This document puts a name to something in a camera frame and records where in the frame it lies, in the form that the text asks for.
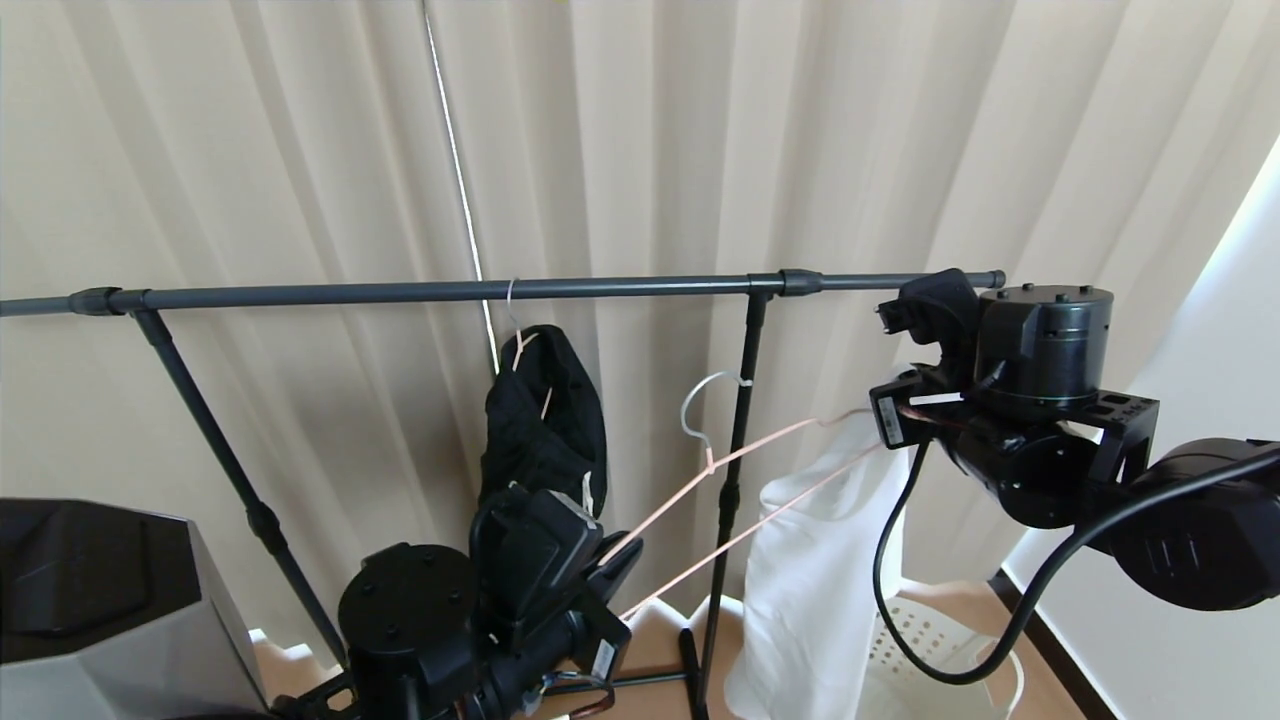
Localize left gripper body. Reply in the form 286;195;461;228
478;590;634;720

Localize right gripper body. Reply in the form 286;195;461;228
867;367;963;453

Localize pink clothes hanger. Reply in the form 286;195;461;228
504;277;555;422
598;369;887;623

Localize white garment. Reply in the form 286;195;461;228
723;408;914;720

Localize black shorts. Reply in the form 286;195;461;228
477;323;610;517

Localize white laundry basket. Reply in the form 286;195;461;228
858;594;1027;720

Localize black clothes rack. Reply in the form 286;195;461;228
0;268;1008;720

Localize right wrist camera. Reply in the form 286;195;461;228
875;267;984;352

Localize black cable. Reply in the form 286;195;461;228
871;438;1280;687

